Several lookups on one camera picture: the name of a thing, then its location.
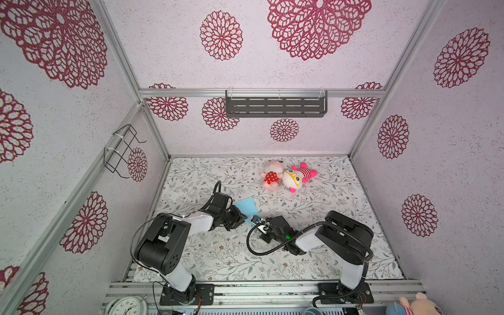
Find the light blue paper sheet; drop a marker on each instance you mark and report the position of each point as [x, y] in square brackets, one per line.
[248, 208]

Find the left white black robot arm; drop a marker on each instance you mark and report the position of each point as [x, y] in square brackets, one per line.
[161, 247]

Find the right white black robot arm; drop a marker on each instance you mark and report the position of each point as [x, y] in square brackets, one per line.
[346, 237]

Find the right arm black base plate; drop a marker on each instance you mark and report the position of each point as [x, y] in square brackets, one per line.
[336, 293]

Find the white analog clock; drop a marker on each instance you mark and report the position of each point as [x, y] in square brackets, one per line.
[132, 305]

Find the pink plush doll red dress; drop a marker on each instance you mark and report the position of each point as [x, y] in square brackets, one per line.
[272, 175]

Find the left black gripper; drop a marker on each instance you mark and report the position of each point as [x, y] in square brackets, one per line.
[239, 216]

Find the black wire wall rack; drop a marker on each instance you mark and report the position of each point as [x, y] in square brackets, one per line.
[126, 159]

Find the blue plush toy foreground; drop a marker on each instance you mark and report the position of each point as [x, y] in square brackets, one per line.
[396, 309]

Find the grey slotted wall shelf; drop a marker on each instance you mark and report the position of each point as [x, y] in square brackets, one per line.
[275, 107]

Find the teal round cup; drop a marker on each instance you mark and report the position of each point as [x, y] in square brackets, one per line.
[312, 311]

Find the yellow face plush doll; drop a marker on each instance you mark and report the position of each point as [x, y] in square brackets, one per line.
[295, 177]

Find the floral patterned table mat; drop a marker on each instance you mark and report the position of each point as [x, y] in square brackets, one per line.
[223, 255]

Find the pink plush toy foreground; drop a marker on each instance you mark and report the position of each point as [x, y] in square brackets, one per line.
[420, 306]

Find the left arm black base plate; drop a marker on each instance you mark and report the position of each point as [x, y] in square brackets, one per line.
[194, 295]

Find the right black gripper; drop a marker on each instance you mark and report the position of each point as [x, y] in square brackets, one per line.
[263, 237]

